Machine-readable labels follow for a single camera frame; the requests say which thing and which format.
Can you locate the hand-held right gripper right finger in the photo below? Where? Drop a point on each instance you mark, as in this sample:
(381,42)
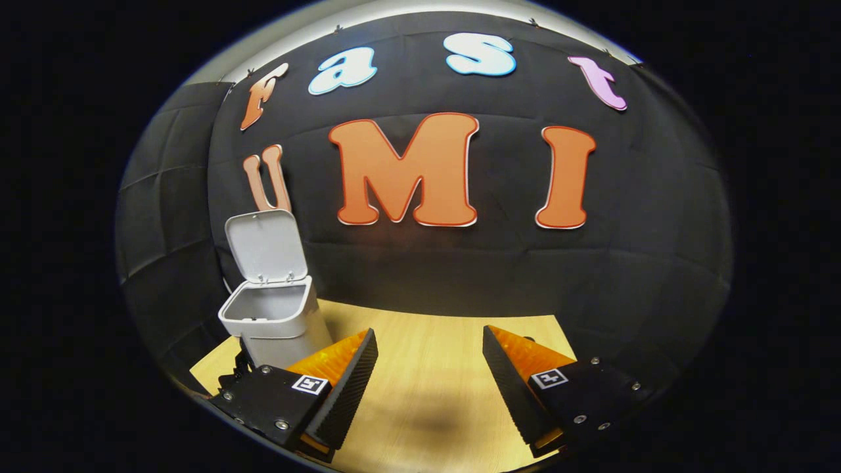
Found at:
(506,387)

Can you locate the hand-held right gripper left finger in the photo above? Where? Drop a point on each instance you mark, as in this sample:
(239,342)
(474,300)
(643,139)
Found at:
(351,387)

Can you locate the white desktop garbage bin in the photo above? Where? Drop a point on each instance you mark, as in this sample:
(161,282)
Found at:
(269,315)

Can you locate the wooden desktop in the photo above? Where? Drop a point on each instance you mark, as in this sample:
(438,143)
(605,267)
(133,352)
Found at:
(427,381)

